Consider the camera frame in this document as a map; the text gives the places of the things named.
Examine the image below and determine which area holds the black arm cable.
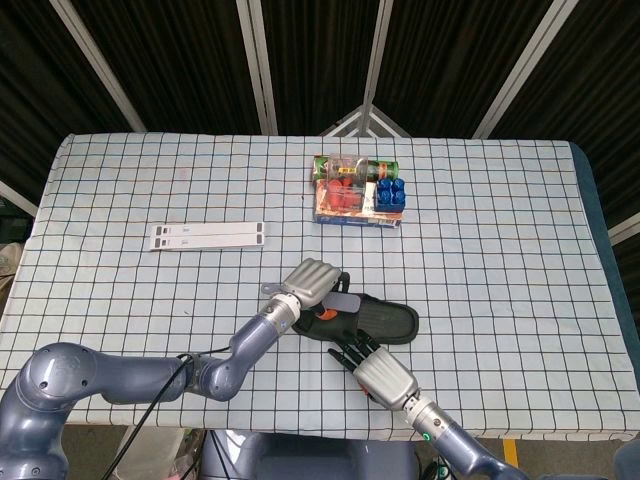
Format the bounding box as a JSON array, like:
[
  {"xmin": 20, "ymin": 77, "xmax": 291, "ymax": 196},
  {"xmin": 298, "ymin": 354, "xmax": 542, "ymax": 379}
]
[{"xmin": 102, "ymin": 344, "xmax": 236, "ymax": 480}]

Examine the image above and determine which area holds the white triangular metal frame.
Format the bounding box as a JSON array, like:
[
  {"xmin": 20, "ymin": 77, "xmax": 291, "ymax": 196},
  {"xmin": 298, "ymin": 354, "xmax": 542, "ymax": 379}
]
[{"xmin": 319, "ymin": 103, "xmax": 412, "ymax": 138}]

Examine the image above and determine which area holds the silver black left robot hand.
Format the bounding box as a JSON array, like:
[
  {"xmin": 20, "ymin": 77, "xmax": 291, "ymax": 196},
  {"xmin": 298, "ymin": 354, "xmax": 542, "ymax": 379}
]
[{"xmin": 279, "ymin": 258, "xmax": 351, "ymax": 321}]

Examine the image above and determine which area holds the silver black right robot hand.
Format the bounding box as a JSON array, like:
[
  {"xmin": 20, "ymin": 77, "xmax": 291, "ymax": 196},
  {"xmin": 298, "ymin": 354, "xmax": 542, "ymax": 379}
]
[{"xmin": 327, "ymin": 329, "xmax": 420, "ymax": 412}]

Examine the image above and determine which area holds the clear plastic box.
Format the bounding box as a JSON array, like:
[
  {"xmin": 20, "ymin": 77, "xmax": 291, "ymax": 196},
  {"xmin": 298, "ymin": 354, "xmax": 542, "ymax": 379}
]
[{"xmin": 324, "ymin": 154, "xmax": 377, "ymax": 211}]

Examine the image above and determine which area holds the white black checkered tablecloth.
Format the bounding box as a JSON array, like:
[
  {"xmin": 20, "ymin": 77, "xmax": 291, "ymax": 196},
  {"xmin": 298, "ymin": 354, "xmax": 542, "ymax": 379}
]
[{"xmin": 0, "ymin": 131, "xmax": 626, "ymax": 444}]

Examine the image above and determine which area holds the white folded laptop stand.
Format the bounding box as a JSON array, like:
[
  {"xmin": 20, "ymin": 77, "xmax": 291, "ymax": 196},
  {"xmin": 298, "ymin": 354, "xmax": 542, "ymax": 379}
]
[{"xmin": 149, "ymin": 221, "xmax": 268, "ymax": 252}]

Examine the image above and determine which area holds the white metal frame post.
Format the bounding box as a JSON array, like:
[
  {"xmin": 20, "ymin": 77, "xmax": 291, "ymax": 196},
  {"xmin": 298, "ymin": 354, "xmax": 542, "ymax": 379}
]
[
  {"xmin": 472, "ymin": 0, "xmax": 574, "ymax": 140},
  {"xmin": 359, "ymin": 0, "xmax": 396, "ymax": 135},
  {"xmin": 48, "ymin": 0, "xmax": 147, "ymax": 134},
  {"xmin": 235, "ymin": 0, "xmax": 279, "ymax": 135}
]

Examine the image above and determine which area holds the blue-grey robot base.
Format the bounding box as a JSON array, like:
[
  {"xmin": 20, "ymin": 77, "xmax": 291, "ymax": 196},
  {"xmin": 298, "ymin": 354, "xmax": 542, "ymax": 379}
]
[{"xmin": 199, "ymin": 430, "xmax": 419, "ymax": 480}]

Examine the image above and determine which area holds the blue toy building block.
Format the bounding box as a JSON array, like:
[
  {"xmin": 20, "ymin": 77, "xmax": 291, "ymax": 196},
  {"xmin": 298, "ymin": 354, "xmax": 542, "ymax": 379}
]
[{"xmin": 374, "ymin": 177, "xmax": 409, "ymax": 212}]

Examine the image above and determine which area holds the clear plastic bag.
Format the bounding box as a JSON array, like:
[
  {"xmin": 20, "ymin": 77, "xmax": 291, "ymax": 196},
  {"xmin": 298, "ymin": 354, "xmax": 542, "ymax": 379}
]
[{"xmin": 122, "ymin": 428, "xmax": 206, "ymax": 480}]

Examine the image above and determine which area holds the white metal frame bar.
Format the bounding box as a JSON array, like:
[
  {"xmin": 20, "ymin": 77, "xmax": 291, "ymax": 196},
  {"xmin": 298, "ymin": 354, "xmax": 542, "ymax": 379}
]
[
  {"xmin": 0, "ymin": 179, "xmax": 40, "ymax": 214},
  {"xmin": 608, "ymin": 213, "xmax": 640, "ymax": 246}
]

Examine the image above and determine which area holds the blue orange cardboard box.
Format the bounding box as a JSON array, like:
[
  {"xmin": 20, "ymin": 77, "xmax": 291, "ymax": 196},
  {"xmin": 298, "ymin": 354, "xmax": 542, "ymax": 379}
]
[{"xmin": 313, "ymin": 179, "xmax": 405, "ymax": 229}]

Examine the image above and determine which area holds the black rubber slipper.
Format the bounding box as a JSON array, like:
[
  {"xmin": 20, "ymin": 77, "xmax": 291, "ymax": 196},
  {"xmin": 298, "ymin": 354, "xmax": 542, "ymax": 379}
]
[{"xmin": 291, "ymin": 293, "xmax": 420, "ymax": 346}]

